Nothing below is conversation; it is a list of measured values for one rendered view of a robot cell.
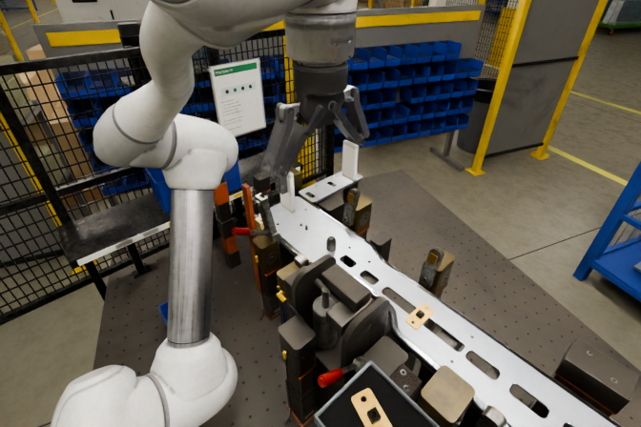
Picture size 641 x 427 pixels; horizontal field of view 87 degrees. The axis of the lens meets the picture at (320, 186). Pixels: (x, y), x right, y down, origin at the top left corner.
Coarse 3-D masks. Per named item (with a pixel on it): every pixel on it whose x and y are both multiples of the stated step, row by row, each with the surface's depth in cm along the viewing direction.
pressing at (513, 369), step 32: (288, 224) 120; (320, 224) 120; (320, 256) 106; (352, 256) 106; (384, 288) 96; (416, 288) 96; (448, 320) 87; (416, 352) 80; (448, 352) 80; (480, 352) 80; (512, 352) 80; (480, 384) 74; (512, 384) 74; (544, 384) 74; (512, 416) 69; (576, 416) 69
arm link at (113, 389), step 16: (112, 368) 71; (128, 368) 74; (80, 384) 67; (96, 384) 67; (112, 384) 68; (128, 384) 70; (144, 384) 73; (64, 400) 66; (80, 400) 64; (96, 400) 65; (112, 400) 66; (128, 400) 68; (144, 400) 71; (160, 400) 73; (64, 416) 64; (80, 416) 63; (96, 416) 64; (112, 416) 65; (128, 416) 67; (144, 416) 69; (160, 416) 71
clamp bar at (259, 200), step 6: (270, 192) 98; (258, 198) 96; (264, 198) 96; (270, 198) 99; (258, 204) 96; (264, 204) 96; (258, 210) 101; (264, 210) 97; (270, 210) 99; (264, 216) 100; (270, 216) 100; (264, 222) 102; (270, 222) 101; (270, 228) 102
